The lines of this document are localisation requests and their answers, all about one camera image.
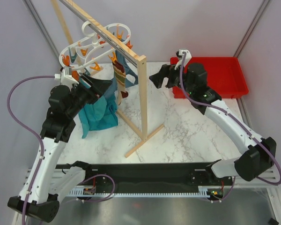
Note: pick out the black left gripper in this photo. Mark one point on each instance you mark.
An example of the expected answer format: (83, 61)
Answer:
(103, 85)

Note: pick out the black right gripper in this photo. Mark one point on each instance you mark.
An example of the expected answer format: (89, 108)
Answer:
(166, 71)

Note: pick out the teal cloth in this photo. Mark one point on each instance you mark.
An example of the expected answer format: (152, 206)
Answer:
(102, 114)

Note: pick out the orange clothespin holding cloth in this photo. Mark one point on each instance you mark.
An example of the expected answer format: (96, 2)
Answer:
(113, 57)

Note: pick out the white round clip hanger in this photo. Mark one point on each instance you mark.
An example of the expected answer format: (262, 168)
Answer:
(97, 46)

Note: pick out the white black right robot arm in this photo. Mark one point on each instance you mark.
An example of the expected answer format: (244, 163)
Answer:
(257, 153)

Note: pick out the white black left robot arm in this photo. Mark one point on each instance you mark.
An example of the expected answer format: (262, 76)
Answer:
(39, 198)

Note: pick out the orange clothespin top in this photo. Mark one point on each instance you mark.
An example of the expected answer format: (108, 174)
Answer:
(84, 52)

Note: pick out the teal clothespin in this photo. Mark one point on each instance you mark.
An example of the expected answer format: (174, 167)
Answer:
(72, 56)

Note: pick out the red plastic bin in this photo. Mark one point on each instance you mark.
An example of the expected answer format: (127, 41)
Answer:
(224, 75)

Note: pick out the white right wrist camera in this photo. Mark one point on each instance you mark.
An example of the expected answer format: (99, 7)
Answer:
(184, 56)

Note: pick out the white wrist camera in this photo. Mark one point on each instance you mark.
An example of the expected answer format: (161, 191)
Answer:
(65, 77)
(184, 56)

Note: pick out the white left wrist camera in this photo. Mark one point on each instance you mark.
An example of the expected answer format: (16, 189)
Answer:
(65, 77)

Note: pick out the wooden drying rack frame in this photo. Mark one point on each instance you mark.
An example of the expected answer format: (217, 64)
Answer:
(142, 76)

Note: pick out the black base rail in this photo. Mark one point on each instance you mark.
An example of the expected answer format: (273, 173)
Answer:
(156, 178)

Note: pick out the white slotted cable duct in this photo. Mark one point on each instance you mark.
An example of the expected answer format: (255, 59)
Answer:
(83, 192)

